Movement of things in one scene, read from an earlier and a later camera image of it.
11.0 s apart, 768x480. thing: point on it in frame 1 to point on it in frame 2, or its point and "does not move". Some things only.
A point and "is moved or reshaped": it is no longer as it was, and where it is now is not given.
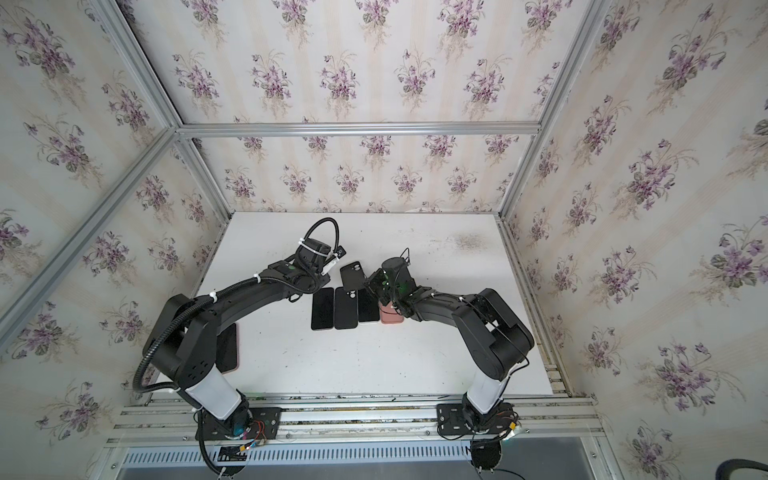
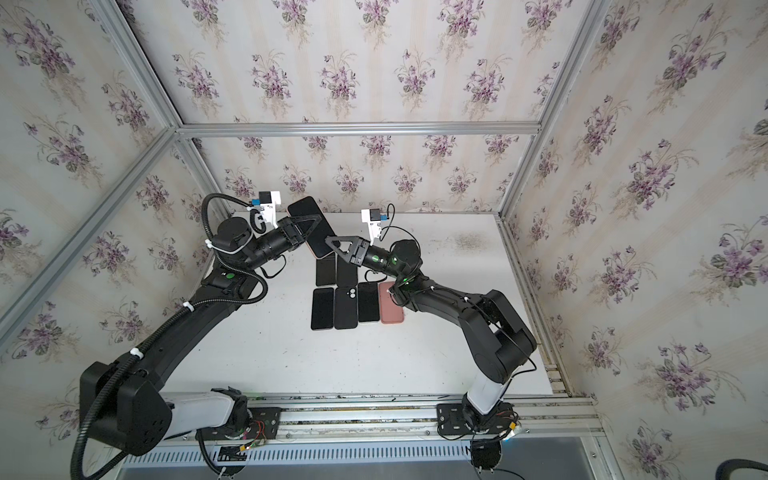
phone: x=389 y=314 does not move
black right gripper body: x=372 y=285 to x=359 y=250
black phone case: x=352 y=275 is moved or reshaped
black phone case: x=346 y=310 does not move
